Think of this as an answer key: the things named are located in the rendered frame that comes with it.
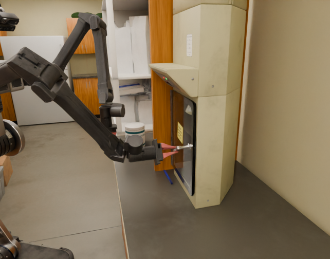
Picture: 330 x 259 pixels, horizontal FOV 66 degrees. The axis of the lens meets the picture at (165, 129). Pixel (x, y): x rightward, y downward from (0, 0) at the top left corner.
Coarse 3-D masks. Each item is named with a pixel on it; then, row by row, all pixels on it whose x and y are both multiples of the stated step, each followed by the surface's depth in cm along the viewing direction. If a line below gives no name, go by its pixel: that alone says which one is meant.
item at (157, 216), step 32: (128, 160) 150; (128, 192) 118; (160, 192) 117; (256, 192) 116; (128, 224) 97; (160, 224) 96; (192, 224) 96; (224, 224) 96; (256, 224) 95; (288, 224) 95; (128, 256) 82; (160, 256) 82; (192, 256) 81; (224, 256) 81; (256, 256) 81; (288, 256) 81; (320, 256) 80
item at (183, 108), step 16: (176, 96) 112; (176, 112) 114; (192, 112) 93; (176, 128) 117; (192, 128) 95; (176, 144) 119; (192, 144) 96; (176, 160) 122; (192, 160) 98; (192, 176) 101; (192, 192) 103
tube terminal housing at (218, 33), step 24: (192, 24) 89; (216, 24) 84; (240, 24) 95; (192, 48) 91; (216, 48) 86; (240, 48) 99; (216, 72) 89; (240, 72) 105; (216, 96) 92; (216, 120) 95; (216, 144) 98; (216, 168) 101; (216, 192) 105
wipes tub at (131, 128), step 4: (128, 124) 169; (132, 124) 168; (136, 124) 168; (140, 124) 168; (128, 128) 163; (132, 128) 162; (136, 128) 162; (140, 128) 164; (128, 132) 164; (132, 132) 163; (136, 132) 163; (140, 132) 164; (144, 132) 169; (144, 136) 169; (144, 140) 170; (144, 144) 171
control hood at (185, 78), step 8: (152, 64) 108; (160, 64) 107; (168, 64) 107; (176, 64) 106; (160, 72) 99; (168, 72) 85; (176, 72) 85; (184, 72) 86; (192, 72) 87; (176, 80) 86; (184, 80) 87; (192, 80) 88; (184, 88) 88; (192, 88) 89; (192, 96) 89
